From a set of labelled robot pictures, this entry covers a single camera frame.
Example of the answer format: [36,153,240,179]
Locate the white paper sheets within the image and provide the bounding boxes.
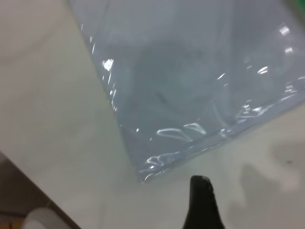
[68,0,305,178]

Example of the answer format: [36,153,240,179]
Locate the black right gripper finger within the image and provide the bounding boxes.
[182,175,226,229]

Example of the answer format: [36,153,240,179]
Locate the clear plastic zipper bag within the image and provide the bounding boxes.
[66,0,305,184]

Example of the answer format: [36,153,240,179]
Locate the white round object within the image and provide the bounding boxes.
[22,207,73,229]

